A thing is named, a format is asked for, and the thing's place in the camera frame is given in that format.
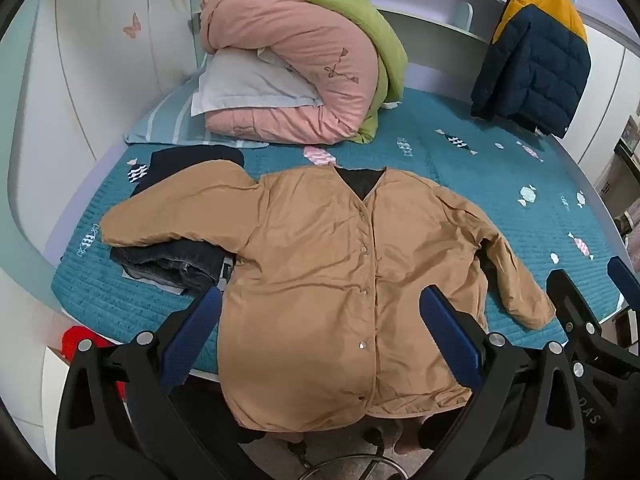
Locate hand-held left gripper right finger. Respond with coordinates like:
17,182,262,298
419,285,586,480

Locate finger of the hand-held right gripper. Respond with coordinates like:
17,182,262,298
546,270,608,361
606,256,640,311

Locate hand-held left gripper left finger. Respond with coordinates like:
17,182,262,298
55,286,273,480

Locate tan button-up jacket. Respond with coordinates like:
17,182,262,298
100,161,557,433

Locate person's left leg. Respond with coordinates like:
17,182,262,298
167,375,306,461

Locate person's leg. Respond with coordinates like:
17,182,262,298
395,405,501,453
167,375,306,461

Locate person's right leg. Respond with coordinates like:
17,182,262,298
395,405,501,453

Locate red stool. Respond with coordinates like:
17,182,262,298
61,325,126,401

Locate teal quilted bedspread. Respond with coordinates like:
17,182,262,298
50,72,631,378

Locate dark shelf unit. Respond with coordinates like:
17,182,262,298
614,115,640,171

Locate swivel chair base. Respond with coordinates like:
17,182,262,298
287,425,416,480

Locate light blue striped pillow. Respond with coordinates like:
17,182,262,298
124,72,268,150

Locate pale teal curved bed panel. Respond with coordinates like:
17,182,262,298
0,0,66,311

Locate white wardrobe butterfly decals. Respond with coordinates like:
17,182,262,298
0,0,201,281

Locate navy and yellow puffer jacket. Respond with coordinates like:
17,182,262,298
470,0,592,138

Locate white pillow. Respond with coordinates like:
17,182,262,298
190,49,326,117

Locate pink quilt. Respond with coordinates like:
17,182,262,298
200,0,386,147

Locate green quilt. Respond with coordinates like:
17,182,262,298
252,0,408,145

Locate white wall shelf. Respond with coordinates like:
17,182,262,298
190,0,506,61

